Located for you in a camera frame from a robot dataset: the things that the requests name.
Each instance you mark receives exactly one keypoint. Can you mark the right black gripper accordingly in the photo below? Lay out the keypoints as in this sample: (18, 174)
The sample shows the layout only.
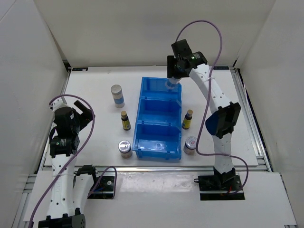
(171, 72)

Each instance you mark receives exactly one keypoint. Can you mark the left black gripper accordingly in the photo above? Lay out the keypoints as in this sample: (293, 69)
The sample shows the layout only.
(85, 116)

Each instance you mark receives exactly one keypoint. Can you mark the tall blue-label shaker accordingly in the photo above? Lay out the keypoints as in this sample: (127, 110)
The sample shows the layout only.
(118, 97)
(171, 83)

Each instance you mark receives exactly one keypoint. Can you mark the yellow-label brown bottle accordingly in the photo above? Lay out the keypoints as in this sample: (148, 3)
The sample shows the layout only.
(187, 119)
(125, 121)

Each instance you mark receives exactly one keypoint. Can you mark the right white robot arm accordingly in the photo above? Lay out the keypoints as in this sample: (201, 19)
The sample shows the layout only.
(224, 112)

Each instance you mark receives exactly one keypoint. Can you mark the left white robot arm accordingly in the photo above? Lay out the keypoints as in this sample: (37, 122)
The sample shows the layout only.
(70, 188)

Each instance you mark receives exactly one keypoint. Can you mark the left short silver-lid jar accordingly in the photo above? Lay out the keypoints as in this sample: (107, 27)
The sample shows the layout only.
(125, 149)

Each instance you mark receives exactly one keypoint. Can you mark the blue three-compartment plastic bin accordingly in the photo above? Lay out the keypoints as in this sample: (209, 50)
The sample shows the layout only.
(157, 133)

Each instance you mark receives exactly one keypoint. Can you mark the right short red-label jar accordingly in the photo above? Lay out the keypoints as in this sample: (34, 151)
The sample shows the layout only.
(190, 145)

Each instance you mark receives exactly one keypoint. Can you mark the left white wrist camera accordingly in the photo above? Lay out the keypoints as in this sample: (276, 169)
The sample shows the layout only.
(58, 103)

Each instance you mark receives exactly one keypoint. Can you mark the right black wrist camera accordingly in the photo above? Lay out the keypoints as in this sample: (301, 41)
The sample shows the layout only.
(181, 48)

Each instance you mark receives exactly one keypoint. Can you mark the front aluminium rail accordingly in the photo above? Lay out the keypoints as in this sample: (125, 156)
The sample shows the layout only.
(163, 169)

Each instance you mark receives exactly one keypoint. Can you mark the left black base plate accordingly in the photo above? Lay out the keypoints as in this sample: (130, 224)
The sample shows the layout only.
(105, 185)

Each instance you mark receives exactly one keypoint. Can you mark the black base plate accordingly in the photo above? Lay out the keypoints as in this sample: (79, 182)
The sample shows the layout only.
(105, 185)
(211, 189)

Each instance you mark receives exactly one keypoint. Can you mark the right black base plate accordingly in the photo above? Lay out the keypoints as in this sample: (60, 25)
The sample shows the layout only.
(211, 189)

